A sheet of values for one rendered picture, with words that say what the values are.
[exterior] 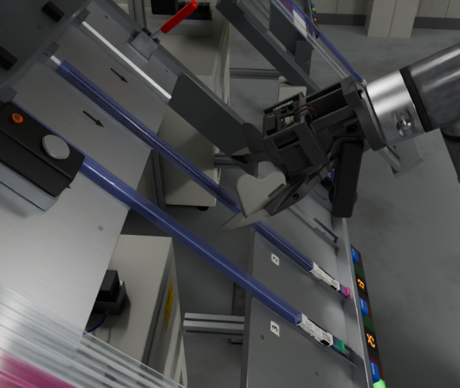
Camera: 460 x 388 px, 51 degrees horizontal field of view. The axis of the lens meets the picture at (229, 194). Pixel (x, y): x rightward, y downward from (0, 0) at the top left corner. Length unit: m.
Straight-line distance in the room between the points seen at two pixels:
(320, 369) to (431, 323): 1.13
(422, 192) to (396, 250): 0.41
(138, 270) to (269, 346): 0.43
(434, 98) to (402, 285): 1.32
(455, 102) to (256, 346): 0.32
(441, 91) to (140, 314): 0.59
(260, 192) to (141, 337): 0.39
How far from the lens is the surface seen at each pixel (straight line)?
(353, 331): 0.72
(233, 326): 1.20
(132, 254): 0.96
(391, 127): 0.53
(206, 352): 1.55
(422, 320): 1.73
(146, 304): 0.87
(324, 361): 0.64
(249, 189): 0.54
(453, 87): 0.53
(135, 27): 0.74
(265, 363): 0.55
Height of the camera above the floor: 1.30
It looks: 39 degrees down
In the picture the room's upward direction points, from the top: straight up
